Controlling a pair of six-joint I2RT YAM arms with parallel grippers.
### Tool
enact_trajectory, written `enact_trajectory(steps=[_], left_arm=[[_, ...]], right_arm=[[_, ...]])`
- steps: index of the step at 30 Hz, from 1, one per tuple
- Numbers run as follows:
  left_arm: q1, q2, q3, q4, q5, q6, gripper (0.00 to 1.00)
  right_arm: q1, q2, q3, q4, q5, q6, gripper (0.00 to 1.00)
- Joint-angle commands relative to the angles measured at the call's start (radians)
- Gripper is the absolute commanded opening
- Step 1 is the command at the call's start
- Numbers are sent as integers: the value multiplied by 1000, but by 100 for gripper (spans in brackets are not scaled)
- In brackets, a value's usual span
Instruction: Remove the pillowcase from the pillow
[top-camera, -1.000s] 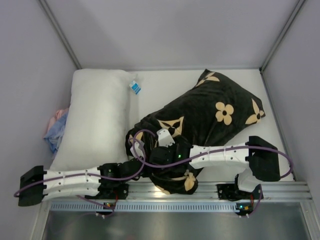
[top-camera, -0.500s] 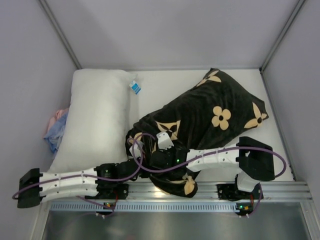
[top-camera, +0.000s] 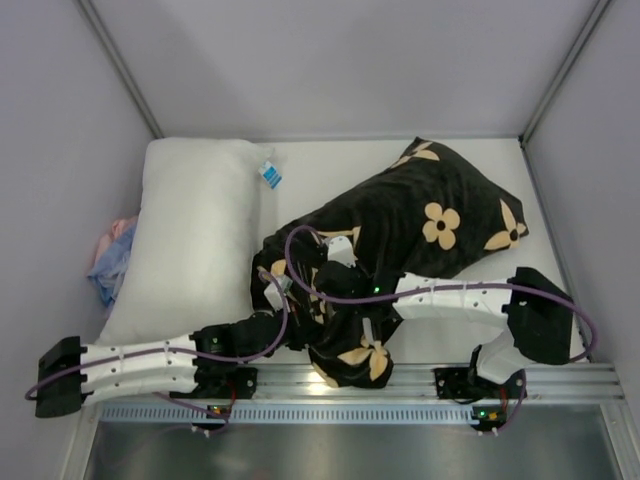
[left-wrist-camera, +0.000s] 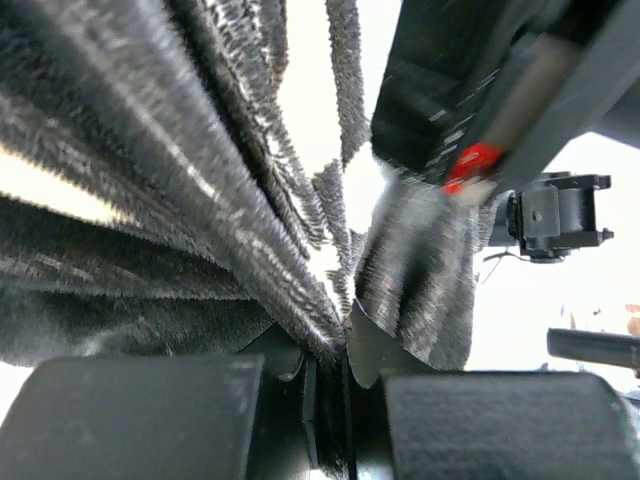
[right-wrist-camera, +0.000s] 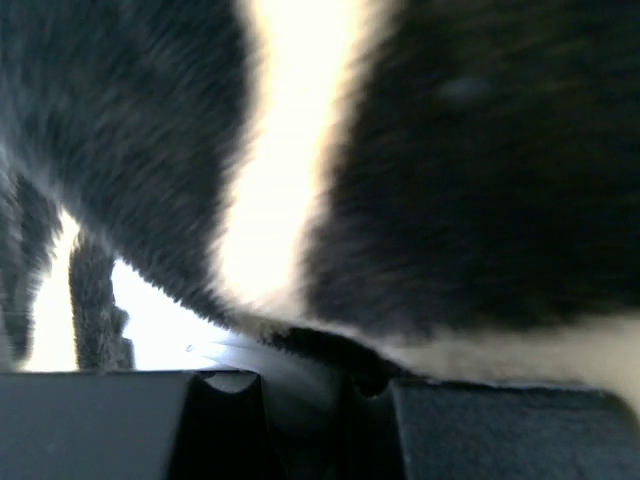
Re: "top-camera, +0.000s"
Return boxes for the black floral pillowcase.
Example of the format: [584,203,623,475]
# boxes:
[251,138,529,365]

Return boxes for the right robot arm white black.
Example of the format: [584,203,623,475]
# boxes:
[312,261,573,388]

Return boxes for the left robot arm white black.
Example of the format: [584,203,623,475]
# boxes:
[26,309,290,419]

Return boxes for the bare white pillow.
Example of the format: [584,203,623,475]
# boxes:
[98,138,273,345]

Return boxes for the blue white pillow tag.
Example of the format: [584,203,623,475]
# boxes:
[258,160,282,190]

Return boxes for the pink and blue cloths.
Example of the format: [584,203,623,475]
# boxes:
[87,216,138,308]

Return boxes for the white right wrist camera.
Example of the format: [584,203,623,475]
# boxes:
[325,235,356,268]

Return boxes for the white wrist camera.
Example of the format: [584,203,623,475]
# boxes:
[264,275,292,311]
[325,235,356,268]

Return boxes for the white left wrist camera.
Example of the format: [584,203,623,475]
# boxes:
[264,275,292,311]

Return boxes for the aluminium mounting rail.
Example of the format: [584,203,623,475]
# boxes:
[82,362,626,401]

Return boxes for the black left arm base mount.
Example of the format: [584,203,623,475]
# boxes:
[195,367,258,400]

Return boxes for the white slotted cable duct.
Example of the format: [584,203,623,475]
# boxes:
[100,402,479,425]

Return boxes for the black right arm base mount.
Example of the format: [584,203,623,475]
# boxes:
[433,367,526,404]

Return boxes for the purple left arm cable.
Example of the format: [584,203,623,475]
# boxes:
[24,267,291,436]

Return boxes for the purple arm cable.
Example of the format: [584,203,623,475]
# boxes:
[24,267,291,436]
[283,225,601,436]

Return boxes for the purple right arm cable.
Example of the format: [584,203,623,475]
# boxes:
[283,225,601,436]

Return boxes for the left aluminium frame post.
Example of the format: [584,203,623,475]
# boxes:
[73,0,165,139]

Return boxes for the aluminium frame post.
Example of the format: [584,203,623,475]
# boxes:
[73,0,165,139]
[518,0,615,150]

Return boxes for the right aluminium frame post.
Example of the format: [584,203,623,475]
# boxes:
[518,0,615,150]

